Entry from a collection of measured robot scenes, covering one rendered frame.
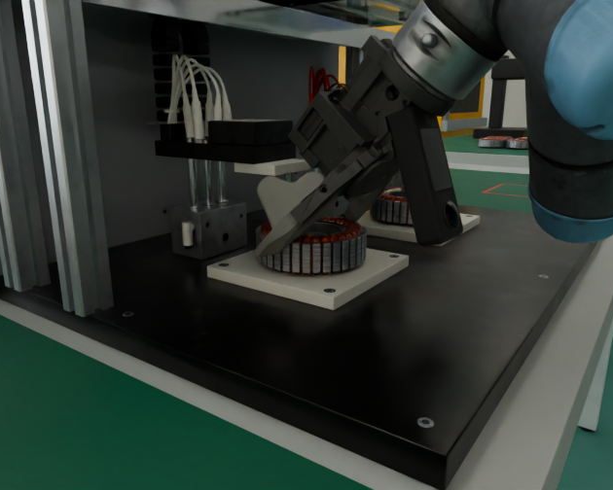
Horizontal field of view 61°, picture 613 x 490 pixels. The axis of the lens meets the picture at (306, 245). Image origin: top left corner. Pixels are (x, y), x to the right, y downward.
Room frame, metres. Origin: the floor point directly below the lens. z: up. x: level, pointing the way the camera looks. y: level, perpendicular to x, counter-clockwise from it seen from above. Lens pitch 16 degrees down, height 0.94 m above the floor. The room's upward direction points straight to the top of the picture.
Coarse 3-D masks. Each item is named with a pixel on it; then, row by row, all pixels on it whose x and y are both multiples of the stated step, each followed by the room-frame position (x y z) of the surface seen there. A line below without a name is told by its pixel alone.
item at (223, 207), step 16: (176, 208) 0.57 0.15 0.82; (192, 208) 0.57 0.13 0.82; (208, 208) 0.57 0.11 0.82; (224, 208) 0.58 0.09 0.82; (240, 208) 0.60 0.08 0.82; (176, 224) 0.57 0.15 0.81; (208, 224) 0.56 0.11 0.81; (224, 224) 0.58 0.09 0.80; (240, 224) 0.60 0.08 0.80; (176, 240) 0.57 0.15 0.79; (208, 240) 0.56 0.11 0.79; (224, 240) 0.58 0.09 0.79; (240, 240) 0.60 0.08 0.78; (192, 256) 0.56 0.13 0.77; (208, 256) 0.55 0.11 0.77
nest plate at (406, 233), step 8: (368, 216) 0.72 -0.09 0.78; (464, 216) 0.72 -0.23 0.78; (472, 216) 0.72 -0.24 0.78; (360, 224) 0.67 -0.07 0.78; (368, 224) 0.67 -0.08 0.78; (376, 224) 0.67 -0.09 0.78; (384, 224) 0.67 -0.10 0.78; (400, 224) 0.67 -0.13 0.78; (464, 224) 0.67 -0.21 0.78; (472, 224) 0.70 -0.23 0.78; (368, 232) 0.66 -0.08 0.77; (376, 232) 0.65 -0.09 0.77; (384, 232) 0.65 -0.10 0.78; (392, 232) 0.64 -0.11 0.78; (400, 232) 0.63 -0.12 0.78; (408, 232) 0.63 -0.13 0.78; (408, 240) 0.63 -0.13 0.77
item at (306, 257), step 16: (320, 224) 0.54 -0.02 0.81; (336, 224) 0.53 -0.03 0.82; (352, 224) 0.51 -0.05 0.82; (256, 240) 0.50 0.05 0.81; (304, 240) 0.46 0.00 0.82; (320, 240) 0.46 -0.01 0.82; (336, 240) 0.46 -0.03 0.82; (352, 240) 0.47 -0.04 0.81; (272, 256) 0.47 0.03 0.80; (288, 256) 0.46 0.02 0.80; (304, 256) 0.45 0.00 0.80; (320, 256) 0.45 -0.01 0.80; (336, 256) 0.46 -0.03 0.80; (352, 256) 0.47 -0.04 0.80; (288, 272) 0.46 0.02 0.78; (304, 272) 0.45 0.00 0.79
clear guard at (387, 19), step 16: (320, 0) 0.71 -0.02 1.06; (336, 0) 0.70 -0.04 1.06; (352, 0) 0.70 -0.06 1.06; (368, 0) 0.70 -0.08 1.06; (384, 0) 0.70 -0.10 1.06; (400, 0) 0.70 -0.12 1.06; (416, 0) 0.70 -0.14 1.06; (336, 16) 0.82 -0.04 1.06; (352, 16) 0.82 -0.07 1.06; (368, 16) 0.82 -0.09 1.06; (384, 16) 0.82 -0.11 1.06; (400, 16) 0.82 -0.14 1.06
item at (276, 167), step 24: (240, 120) 0.56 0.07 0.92; (264, 120) 0.56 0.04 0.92; (168, 144) 0.58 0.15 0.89; (192, 144) 0.55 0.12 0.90; (216, 144) 0.53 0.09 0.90; (240, 144) 0.52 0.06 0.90; (264, 144) 0.52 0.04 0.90; (288, 144) 0.55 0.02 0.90; (192, 168) 0.57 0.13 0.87; (216, 168) 0.61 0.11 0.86; (240, 168) 0.52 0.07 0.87; (264, 168) 0.50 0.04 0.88; (288, 168) 0.51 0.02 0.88; (192, 192) 0.57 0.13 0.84
